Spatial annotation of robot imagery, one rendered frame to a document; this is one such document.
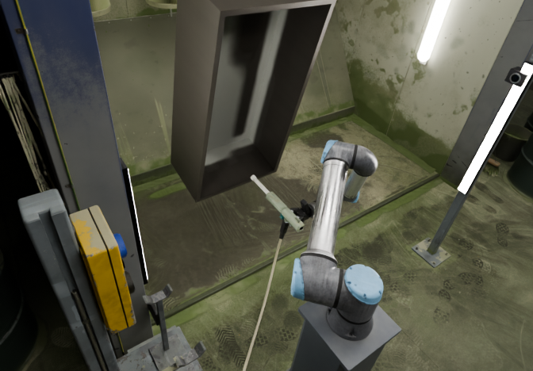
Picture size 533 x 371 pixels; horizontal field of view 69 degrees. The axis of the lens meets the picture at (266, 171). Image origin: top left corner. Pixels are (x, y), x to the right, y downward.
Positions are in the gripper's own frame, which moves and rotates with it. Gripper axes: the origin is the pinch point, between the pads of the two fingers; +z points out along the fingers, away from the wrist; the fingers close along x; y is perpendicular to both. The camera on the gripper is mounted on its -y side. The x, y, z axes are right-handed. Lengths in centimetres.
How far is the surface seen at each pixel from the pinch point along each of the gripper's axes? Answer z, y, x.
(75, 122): 107, -86, -4
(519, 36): -173, -103, -2
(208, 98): 43, -66, 30
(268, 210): -33, 45, 42
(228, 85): 6, -50, 67
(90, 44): 102, -107, -3
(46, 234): 125, -97, -51
